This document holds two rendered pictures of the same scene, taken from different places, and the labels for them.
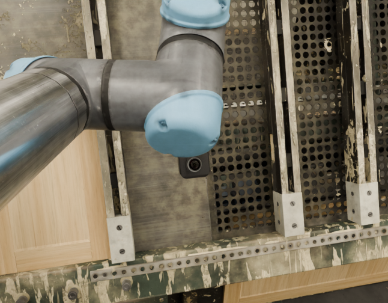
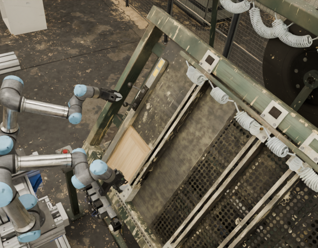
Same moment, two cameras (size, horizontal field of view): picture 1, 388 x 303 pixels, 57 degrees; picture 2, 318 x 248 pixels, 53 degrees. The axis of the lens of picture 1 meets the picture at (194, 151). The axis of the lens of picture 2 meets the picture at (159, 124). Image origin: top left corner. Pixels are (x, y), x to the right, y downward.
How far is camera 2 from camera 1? 156 cm
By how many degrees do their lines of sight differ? 47
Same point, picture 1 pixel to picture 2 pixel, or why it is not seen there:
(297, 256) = not seen: outside the picture
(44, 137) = (53, 166)
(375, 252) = not seen: outside the picture
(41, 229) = (120, 167)
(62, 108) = (62, 164)
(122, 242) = (125, 194)
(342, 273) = not seen: outside the picture
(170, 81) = (78, 173)
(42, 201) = (125, 161)
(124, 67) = (79, 165)
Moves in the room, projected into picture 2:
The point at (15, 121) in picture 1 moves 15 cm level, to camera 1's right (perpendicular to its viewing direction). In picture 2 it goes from (49, 163) to (55, 187)
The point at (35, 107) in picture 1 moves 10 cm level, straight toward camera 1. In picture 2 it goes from (55, 162) to (39, 174)
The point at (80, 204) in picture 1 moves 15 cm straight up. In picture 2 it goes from (131, 171) to (131, 159)
